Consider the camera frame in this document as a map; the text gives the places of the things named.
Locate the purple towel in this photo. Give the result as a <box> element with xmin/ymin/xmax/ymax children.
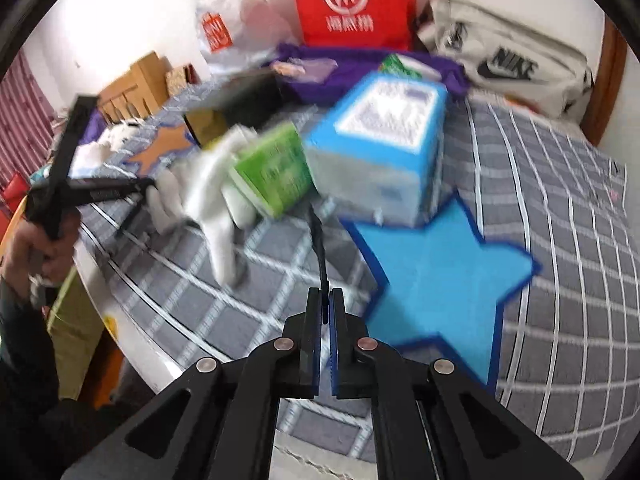
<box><xmin>272</xmin><ymin>42</ymin><xmax>469</xmax><ymax>107</ymax></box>

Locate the grey waist bag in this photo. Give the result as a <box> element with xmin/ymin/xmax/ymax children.
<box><xmin>417</xmin><ymin>0</ymin><xmax>597</xmax><ymax>121</ymax></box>

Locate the purple plush toy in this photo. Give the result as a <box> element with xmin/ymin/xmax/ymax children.
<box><xmin>85</xmin><ymin>110</ymin><xmax>109</xmax><ymax>145</ymax></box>

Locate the white plastic shopping bag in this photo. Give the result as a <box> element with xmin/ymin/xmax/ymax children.
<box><xmin>189</xmin><ymin>0</ymin><xmax>301</xmax><ymax>69</ymax></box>

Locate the green tissue packet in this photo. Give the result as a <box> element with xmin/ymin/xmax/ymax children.
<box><xmin>227</xmin><ymin>125</ymin><xmax>317</xmax><ymax>219</ymax></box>
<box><xmin>380</xmin><ymin>54</ymin><xmax>444</xmax><ymax>82</ymax></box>

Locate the person's left hand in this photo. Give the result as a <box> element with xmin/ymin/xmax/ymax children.
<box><xmin>1</xmin><ymin>214</ymin><xmax>82</xmax><ymax>287</ymax></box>

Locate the person's left forearm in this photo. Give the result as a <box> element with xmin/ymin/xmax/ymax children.
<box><xmin>0</xmin><ymin>275</ymin><xmax>156</xmax><ymax>480</ymax></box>

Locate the blue tissue box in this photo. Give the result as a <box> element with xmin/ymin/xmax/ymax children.
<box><xmin>304</xmin><ymin>71</ymin><xmax>449</xmax><ymax>227</ymax></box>

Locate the brown wooden door frame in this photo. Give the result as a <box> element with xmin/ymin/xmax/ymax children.
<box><xmin>580</xmin><ymin>15</ymin><xmax>629</xmax><ymax>147</ymax></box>

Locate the patterned hardcover book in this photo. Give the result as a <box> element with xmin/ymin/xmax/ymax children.
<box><xmin>165</xmin><ymin>65</ymin><xmax>199</xmax><ymax>99</ymax></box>

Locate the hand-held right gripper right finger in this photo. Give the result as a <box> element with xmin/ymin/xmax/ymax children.
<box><xmin>329</xmin><ymin>287</ymin><xmax>587</xmax><ymax>480</ymax></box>

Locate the white plush toy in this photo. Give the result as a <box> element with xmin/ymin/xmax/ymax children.
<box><xmin>150</xmin><ymin>127</ymin><xmax>262</xmax><ymax>287</ymax></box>

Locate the red striped curtain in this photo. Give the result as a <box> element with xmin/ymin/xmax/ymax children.
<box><xmin>0</xmin><ymin>52</ymin><xmax>57</xmax><ymax>192</ymax></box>

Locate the white wrist band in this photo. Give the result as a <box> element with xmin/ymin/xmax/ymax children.
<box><xmin>27</xmin><ymin>274</ymin><xmax>49</xmax><ymax>307</ymax></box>

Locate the clear plastic bag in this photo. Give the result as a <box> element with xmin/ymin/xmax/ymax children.
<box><xmin>272</xmin><ymin>57</ymin><xmax>339</xmax><ymax>82</ymax></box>

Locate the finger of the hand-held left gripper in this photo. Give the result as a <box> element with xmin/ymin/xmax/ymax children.
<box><xmin>61</xmin><ymin>176</ymin><xmax>157</xmax><ymax>208</ymax></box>
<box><xmin>49</xmin><ymin>94</ymin><xmax>99</xmax><ymax>190</ymax></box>

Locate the wooden headboard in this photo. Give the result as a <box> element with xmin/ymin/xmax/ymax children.
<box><xmin>97</xmin><ymin>51</ymin><xmax>174</xmax><ymax>122</ymax></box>

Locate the red paper bag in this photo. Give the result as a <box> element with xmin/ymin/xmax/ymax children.
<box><xmin>286</xmin><ymin>0</ymin><xmax>419</xmax><ymax>52</ymax></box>

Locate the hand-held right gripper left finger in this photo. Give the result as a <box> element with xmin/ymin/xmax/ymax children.
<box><xmin>60</xmin><ymin>287</ymin><xmax>329</xmax><ymax>480</ymax></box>

